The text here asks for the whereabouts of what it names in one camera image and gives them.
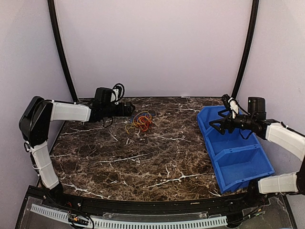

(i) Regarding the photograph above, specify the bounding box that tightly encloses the yellow cable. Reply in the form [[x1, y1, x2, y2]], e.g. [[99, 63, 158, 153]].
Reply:
[[125, 111, 153, 135]]

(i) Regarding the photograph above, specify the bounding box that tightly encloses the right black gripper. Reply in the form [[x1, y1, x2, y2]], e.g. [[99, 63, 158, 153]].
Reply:
[[210, 109, 255, 135]]

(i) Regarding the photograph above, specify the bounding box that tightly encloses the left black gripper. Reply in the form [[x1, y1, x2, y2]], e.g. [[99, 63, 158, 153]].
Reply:
[[102, 102, 136, 117]]

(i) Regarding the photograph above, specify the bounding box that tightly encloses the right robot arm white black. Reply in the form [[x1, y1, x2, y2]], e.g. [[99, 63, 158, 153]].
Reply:
[[209, 94, 305, 207]]

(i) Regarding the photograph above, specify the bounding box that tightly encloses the right black frame post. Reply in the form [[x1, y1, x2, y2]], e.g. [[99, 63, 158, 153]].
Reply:
[[231, 0, 259, 99]]

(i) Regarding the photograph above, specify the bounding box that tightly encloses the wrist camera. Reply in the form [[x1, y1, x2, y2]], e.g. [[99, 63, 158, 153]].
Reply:
[[94, 83, 125, 104], [222, 94, 239, 119]]

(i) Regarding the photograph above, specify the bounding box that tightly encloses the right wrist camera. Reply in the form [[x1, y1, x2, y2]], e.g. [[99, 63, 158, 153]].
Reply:
[[222, 94, 239, 119]]

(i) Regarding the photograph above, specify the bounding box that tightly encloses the black frame post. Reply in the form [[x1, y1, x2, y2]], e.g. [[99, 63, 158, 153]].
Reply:
[[47, 0, 78, 102], [231, 0, 259, 99]]

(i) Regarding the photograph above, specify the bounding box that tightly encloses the blue plastic divided bin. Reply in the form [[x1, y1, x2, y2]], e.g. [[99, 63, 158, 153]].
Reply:
[[197, 105, 275, 194]]

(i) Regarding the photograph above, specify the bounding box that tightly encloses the left black frame post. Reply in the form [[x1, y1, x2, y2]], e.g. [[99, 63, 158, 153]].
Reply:
[[47, 0, 78, 102]]

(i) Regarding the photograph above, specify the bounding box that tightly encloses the white slotted cable duct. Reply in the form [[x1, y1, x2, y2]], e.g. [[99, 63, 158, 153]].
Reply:
[[30, 204, 227, 229]]

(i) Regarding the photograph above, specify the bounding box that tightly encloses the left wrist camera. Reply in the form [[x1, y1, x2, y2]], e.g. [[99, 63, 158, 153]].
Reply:
[[94, 83, 125, 104]]

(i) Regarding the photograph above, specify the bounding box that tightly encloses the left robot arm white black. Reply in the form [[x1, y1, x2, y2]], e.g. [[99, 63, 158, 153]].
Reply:
[[19, 96, 135, 208]]

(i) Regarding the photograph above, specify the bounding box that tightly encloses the blue cable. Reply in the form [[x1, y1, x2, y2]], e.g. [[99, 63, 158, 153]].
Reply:
[[130, 111, 155, 131]]

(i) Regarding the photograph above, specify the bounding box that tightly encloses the red cable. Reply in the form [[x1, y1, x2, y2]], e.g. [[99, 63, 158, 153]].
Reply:
[[133, 112, 153, 132]]

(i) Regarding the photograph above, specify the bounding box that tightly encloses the black front rail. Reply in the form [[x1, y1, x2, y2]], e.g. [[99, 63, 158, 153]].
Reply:
[[25, 186, 279, 216]]

